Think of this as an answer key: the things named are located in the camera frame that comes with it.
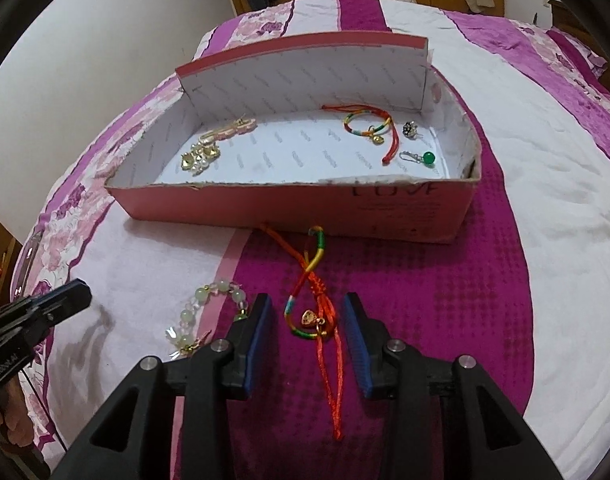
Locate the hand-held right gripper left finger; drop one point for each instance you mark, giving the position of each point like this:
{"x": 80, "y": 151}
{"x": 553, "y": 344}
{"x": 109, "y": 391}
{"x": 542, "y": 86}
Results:
{"x": 259, "y": 345}

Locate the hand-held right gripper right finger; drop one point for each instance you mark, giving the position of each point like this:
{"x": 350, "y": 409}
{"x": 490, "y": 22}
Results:
{"x": 357, "y": 345}

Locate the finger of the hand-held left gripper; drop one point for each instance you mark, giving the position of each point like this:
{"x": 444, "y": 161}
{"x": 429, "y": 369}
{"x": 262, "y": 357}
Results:
{"x": 67, "y": 306}
{"x": 60, "y": 289}

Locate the pink cardboard box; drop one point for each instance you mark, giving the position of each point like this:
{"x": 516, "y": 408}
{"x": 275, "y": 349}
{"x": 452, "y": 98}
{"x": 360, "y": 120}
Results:
{"x": 285, "y": 205}

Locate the crystal earrings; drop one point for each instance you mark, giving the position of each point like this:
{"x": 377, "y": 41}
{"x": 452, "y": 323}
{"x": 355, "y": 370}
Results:
{"x": 200, "y": 156}

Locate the green bead earring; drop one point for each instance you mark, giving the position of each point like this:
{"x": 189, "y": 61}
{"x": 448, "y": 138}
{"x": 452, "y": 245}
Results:
{"x": 428, "y": 158}

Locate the gold hair clip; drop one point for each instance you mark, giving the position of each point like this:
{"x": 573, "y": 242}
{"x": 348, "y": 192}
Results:
{"x": 230, "y": 129}

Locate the person's left hand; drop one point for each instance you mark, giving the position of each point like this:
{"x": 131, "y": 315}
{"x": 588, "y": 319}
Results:
{"x": 10, "y": 407}

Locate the dark wooden headboard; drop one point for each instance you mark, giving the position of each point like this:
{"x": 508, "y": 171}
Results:
{"x": 567, "y": 17}

